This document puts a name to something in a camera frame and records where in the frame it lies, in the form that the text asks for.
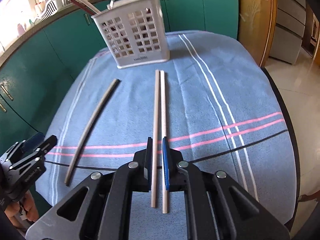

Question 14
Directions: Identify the blue striped towel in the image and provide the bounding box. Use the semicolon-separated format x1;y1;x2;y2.
26;31;297;239

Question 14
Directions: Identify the beige chopstick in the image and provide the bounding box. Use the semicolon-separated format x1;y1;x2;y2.
151;70;160;208

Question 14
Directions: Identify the wooden glass sliding door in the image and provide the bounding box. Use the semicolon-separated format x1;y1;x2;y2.
238;0;277;67

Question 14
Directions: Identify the white plastic utensil basket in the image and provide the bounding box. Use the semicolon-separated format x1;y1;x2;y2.
92;0;170;69

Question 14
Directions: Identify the grey chopstick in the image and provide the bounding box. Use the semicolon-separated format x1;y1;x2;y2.
64;79;121;186

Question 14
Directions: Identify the dark red chopstick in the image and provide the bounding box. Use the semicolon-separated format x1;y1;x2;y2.
71;0;101;16

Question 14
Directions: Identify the white chopstick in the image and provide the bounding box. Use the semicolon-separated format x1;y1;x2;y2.
160;70;168;214

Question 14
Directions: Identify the white dish rack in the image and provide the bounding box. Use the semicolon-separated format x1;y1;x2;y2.
35;0;72;24

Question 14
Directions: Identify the silver refrigerator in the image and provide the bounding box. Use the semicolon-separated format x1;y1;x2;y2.
270;0;306;64

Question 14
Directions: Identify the person's left hand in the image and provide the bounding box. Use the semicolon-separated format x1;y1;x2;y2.
4;190;39;229

